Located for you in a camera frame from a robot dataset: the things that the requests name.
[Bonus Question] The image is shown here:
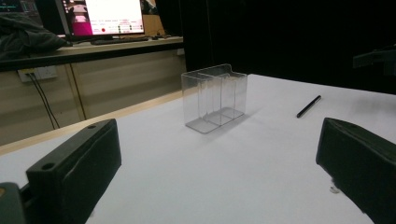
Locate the white table board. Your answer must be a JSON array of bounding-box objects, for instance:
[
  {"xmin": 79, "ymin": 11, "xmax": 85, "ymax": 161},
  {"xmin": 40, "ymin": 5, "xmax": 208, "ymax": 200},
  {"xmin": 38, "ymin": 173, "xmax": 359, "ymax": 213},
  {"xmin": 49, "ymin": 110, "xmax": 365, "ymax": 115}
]
[{"xmin": 0, "ymin": 74, "xmax": 396, "ymax": 224}]

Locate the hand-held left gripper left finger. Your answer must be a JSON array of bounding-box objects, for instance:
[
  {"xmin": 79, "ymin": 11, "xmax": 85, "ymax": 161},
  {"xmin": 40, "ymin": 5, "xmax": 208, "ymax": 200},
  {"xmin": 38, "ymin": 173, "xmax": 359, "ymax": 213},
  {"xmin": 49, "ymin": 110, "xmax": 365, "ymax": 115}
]
[{"xmin": 26, "ymin": 119, "xmax": 122, "ymax": 224}]

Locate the thin black cable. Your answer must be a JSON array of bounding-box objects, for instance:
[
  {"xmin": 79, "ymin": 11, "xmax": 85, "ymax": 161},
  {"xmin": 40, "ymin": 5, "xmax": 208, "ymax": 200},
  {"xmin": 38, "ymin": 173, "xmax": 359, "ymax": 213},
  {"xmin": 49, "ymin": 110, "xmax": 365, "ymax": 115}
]
[
  {"xmin": 27, "ymin": 73, "xmax": 57, "ymax": 131},
  {"xmin": 31, "ymin": 73, "xmax": 61, "ymax": 130}
]

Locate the black pen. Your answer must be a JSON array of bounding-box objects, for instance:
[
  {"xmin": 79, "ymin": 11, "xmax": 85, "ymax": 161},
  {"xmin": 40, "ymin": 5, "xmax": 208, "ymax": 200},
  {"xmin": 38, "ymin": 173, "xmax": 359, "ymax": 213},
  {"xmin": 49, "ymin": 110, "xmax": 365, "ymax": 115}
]
[{"xmin": 296, "ymin": 94, "xmax": 322, "ymax": 119}]

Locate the clear plastic organizer box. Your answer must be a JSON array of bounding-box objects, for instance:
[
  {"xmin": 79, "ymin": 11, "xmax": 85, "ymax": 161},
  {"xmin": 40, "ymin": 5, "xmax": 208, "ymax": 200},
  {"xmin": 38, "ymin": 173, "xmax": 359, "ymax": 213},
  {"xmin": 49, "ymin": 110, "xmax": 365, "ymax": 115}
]
[{"xmin": 180, "ymin": 63, "xmax": 248, "ymax": 134}]

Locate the wooden table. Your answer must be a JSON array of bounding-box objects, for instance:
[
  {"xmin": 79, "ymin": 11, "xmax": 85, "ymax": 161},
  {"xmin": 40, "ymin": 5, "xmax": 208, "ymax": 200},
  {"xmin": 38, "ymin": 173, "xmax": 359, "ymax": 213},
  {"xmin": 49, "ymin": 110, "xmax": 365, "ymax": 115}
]
[{"xmin": 0, "ymin": 90, "xmax": 185, "ymax": 157}]

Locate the long wooden desk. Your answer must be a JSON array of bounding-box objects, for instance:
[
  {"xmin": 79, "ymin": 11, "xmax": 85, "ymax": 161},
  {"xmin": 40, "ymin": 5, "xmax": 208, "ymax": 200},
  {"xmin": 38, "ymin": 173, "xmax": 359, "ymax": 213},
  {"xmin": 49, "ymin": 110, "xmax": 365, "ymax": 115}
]
[{"xmin": 0, "ymin": 35, "xmax": 185, "ymax": 73}]

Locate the black curtain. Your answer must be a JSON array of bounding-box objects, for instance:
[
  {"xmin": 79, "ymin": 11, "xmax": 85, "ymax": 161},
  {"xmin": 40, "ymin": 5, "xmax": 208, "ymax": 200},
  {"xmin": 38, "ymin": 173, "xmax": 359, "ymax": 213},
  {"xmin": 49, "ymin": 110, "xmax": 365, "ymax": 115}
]
[{"xmin": 155, "ymin": 0, "xmax": 396, "ymax": 95}]

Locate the black keyboard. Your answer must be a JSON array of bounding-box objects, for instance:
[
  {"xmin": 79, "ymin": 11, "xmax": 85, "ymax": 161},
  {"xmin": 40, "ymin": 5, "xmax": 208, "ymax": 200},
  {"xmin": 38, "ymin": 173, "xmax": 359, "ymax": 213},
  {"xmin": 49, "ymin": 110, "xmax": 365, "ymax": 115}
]
[{"xmin": 91, "ymin": 35, "xmax": 150, "ymax": 47}]

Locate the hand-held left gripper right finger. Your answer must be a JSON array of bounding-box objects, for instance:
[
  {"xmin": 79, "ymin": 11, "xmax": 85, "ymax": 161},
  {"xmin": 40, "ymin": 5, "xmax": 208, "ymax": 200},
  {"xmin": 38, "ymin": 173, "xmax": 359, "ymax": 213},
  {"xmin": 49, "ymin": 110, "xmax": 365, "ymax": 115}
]
[{"xmin": 316, "ymin": 117, "xmax": 396, "ymax": 224}]

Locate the dark cloth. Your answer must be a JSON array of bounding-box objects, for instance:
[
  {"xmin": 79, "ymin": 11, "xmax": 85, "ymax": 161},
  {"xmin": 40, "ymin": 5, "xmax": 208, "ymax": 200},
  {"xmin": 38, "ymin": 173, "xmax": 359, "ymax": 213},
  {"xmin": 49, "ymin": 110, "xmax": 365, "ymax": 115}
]
[{"xmin": 0, "ymin": 13, "xmax": 68, "ymax": 62}]

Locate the computer monitor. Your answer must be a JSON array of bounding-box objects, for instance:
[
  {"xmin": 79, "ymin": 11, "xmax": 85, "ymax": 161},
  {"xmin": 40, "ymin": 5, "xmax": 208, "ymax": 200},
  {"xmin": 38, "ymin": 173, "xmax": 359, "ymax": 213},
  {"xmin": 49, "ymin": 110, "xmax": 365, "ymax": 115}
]
[{"xmin": 55, "ymin": 0, "xmax": 147, "ymax": 39}]

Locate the brown cardboard box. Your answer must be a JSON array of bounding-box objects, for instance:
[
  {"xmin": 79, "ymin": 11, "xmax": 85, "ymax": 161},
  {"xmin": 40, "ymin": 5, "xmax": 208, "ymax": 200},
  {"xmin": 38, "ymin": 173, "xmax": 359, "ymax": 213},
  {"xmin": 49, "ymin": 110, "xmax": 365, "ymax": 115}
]
[{"xmin": 143, "ymin": 13, "xmax": 166, "ymax": 37}]

